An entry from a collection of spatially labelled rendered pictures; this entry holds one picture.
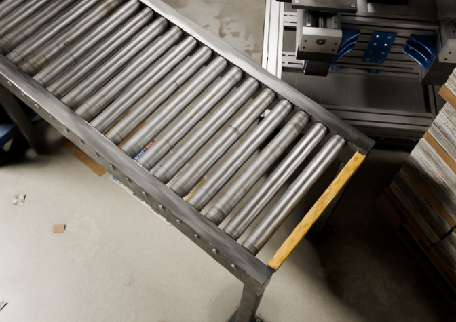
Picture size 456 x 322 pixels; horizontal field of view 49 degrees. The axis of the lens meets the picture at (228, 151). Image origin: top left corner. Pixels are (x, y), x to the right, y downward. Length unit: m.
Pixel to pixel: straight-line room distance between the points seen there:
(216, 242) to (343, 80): 1.27
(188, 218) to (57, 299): 0.98
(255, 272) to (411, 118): 1.25
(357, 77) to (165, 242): 1.15
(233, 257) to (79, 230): 1.08
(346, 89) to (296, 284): 0.90
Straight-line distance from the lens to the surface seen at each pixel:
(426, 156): 1.88
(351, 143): 1.53
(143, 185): 1.43
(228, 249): 1.35
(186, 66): 1.63
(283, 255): 1.33
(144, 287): 2.16
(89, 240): 2.26
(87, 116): 1.58
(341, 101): 2.32
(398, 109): 2.38
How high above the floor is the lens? 2.09
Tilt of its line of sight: 62 degrees down
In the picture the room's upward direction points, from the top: 2 degrees clockwise
